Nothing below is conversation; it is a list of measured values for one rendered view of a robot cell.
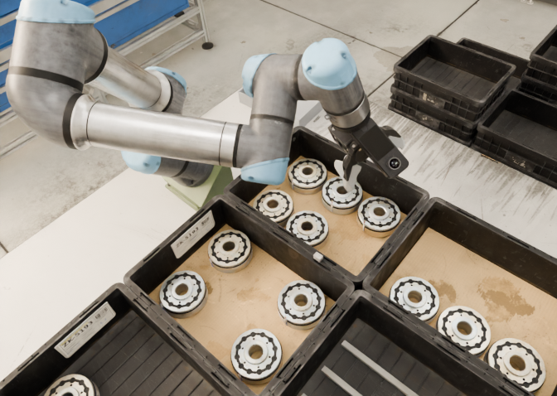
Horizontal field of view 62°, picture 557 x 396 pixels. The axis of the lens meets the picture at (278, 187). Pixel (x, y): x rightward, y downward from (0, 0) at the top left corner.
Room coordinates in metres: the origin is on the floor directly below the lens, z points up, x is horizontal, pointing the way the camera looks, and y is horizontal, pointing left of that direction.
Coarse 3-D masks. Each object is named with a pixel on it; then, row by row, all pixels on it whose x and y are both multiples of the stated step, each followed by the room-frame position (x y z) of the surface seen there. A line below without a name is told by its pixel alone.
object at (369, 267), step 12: (312, 132) 0.89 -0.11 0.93; (336, 144) 0.84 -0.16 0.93; (372, 168) 0.75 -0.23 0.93; (240, 180) 0.75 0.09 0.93; (396, 180) 0.70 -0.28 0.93; (228, 192) 0.72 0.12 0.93; (420, 192) 0.65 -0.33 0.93; (240, 204) 0.68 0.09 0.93; (420, 204) 0.62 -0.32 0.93; (264, 216) 0.63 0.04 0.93; (408, 216) 0.59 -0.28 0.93; (276, 228) 0.60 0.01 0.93; (300, 240) 0.56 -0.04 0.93; (312, 252) 0.53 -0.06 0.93; (384, 252) 0.51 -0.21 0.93; (336, 264) 0.49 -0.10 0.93; (372, 264) 0.48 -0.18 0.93; (348, 276) 0.46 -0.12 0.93; (360, 276) 0.46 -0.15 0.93
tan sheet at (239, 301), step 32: (192, 256) 0.61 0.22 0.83; (256, 256) 0.59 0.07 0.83; (160, 288) 0.53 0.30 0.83; (224, 288) 0.52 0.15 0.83; (256, 288) 0.51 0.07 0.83; (192, 320) 0.45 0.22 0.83; (224, 320) 0.44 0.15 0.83; (256, 320) 0.43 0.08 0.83; (224, 352) 0.37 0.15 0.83; (256, 352) 0.36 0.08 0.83; (288, 352) 0.35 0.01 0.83; (256, 384) 0.30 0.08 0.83
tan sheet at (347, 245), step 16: (336, 176) 0.81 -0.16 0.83; (288, 192) 0.78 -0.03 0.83; (320, 192) 0.77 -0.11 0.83; (272, 208) 0.73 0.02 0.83; (304, 208) 0.72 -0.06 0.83; (320, 208) 0.71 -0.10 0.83; (336, 224) 0.66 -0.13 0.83; (352, 224) 0.66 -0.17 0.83; (336, 240) 0.61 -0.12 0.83; (352, 240) 0.61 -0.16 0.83; (368, 240) 0.60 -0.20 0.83; (384, 240) 0.60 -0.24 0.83; (336, 256) 0.57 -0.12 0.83; (352, 256) 0.56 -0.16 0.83; (368, 256) 0.56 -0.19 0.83; (352, 272) 0.52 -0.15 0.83
